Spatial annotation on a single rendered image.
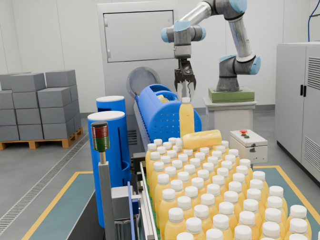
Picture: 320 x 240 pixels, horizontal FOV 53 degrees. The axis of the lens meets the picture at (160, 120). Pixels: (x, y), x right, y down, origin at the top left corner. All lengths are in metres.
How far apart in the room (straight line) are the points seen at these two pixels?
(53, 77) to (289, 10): 4.72
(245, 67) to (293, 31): 5.26
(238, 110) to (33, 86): 3.87
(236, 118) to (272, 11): 5.22
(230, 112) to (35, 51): 5.97
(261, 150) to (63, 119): 4.18
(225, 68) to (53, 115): 3.70
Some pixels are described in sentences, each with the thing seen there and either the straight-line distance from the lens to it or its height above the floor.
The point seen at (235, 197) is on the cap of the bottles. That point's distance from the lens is 0.98.
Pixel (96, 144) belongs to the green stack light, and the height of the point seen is 1.18.
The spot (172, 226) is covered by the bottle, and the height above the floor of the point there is 1.06.
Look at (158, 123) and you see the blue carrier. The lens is 1.67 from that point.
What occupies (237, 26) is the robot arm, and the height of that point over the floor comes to 1.60.
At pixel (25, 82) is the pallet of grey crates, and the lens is 5.41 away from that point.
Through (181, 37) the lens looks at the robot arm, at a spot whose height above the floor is 1.55.
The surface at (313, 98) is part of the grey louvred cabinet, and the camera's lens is 3.64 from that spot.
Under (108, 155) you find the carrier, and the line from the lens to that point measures 2.40.
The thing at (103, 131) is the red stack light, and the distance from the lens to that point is 1.19.
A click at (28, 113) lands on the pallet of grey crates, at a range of 5.50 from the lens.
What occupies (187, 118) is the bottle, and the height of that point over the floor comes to 1.19.
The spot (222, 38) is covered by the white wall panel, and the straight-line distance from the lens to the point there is 6.94.
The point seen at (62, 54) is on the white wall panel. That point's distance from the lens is 7.33.
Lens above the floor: 1.53
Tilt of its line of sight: 13 degrees down
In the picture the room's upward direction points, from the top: 3 degrees counter-clockwise
